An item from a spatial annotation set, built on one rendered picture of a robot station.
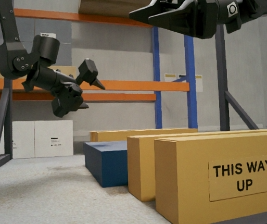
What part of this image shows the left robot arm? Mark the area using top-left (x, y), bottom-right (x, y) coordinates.
top-left (217, 0), bottom-right (267, 34)

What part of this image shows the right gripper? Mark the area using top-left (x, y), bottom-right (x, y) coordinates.
top-left (48, 59), bottom-right (105, 118)

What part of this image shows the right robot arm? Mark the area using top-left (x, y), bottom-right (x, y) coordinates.
top-left (0, 0), bottom-right (83, 111)

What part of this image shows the brown cardboard carton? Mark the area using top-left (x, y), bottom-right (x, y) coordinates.
top-left (90, 129), bottom-right (162, 142)
top-left (154, 132), bottom-right (267, 224)
top-left (127, 129), bottom-right (267, 202)
top-left (95, 128), bottom-right (198, 142)

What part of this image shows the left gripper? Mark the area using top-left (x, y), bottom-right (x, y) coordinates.
top-left (129, 0), bottom-right (220, 40)

